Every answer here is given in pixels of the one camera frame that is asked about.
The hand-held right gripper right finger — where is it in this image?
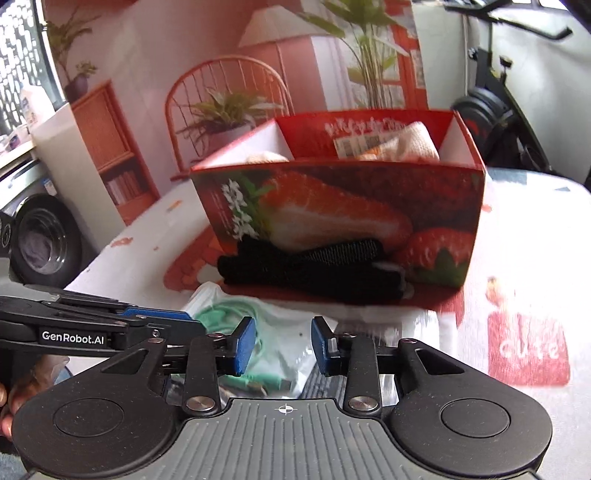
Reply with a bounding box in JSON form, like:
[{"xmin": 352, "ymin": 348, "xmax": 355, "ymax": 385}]
[{"xmin": 310, "ymin": 315, "xmax": 462, "ymax": 411}]

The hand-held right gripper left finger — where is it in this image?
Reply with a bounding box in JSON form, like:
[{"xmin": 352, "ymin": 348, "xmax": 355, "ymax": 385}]
[{"xmin": 139, "ymin": 316, "xmax": 257, "ymax": 415}]

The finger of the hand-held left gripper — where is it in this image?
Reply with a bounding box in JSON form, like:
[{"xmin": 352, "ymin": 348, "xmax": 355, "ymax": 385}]
[
  {"xmin": 126, "ymin": 320, "xmax": 207, "ymax": 350},
  {"xmin": 23, "ymin": 285, "xmax": 191, "ymax": 322}
]

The mint green fabric item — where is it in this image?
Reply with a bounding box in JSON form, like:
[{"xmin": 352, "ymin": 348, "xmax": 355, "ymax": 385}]
[{"xmin": 191, "ymin": 298, "xmax": 296, "ymax": 394}]

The clear plastic bag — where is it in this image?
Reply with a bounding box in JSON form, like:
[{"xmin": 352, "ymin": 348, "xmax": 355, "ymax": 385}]
[{"xmin": 180, "ymin": 281, "xmax": 444, "ymax": 402}]

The red strawberry print box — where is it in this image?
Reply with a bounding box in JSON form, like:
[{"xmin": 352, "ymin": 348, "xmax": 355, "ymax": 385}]
[{"xmin": 190, "ymin": 108, "xmax": 486, "ymax": 310}]

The cream soft item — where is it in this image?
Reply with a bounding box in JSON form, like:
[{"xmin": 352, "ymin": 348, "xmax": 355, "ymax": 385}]
[{"xmin": 245, "ymin": 151, "xmax": 290, "ymax": 164}]

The person's left hand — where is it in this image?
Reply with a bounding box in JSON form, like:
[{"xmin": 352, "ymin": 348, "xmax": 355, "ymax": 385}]
[{"xmin": 0, "ymin": 354, "xmax": 71, "ymax": 440}]

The black cloth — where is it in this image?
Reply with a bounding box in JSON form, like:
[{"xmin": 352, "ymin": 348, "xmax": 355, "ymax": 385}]
[{"xmin": 217, "ymin": 237, "xmax": 415, "ymax": 305}]

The washing machine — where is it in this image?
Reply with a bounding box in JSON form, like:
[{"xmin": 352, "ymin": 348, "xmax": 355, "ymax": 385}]
[{"xmin": 0, "ymin": 157, "xmax": 100, "ymax": 291}]

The white cabinet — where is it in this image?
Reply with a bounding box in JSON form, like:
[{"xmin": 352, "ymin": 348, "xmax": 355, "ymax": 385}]
[{"xmin": 30, "ymin": 104, "xmax": 126, "ymax": 250}]

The printed white tablecloth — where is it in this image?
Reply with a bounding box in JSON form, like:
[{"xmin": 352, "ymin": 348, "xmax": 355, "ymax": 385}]
[{"xmin": 65, "ymin": 167, "xmax": 591, "ymax": 462}]

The white towel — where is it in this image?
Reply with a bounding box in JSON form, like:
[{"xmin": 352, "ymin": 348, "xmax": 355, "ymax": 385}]
[{"xmin": 369, "ymin": 121, "xmax": 440, "ymax": 161}]

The white plastic container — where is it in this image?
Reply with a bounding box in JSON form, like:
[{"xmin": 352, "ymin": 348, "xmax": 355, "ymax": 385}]
[{"xmin": 18, "ymin": 85, "xmax": 57, "ymax": 124}]

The black exercise bike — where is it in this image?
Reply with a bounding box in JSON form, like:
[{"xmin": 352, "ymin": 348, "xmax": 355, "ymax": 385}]
[{"xmin": 442, "ymin": 0, "xmax": 583, "ymax": 177}]

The grey geometric patterned cloth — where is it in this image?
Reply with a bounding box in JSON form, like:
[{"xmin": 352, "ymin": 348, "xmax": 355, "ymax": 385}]
[{"xmin": 485, "ymin": 167, "xmax": 591, "ymax": 199}]

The wall poster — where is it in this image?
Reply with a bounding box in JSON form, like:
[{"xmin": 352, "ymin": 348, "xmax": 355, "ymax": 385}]
[{"xmin": 41, "ymin": 0, "xmax": 431, "ymax": 228}]

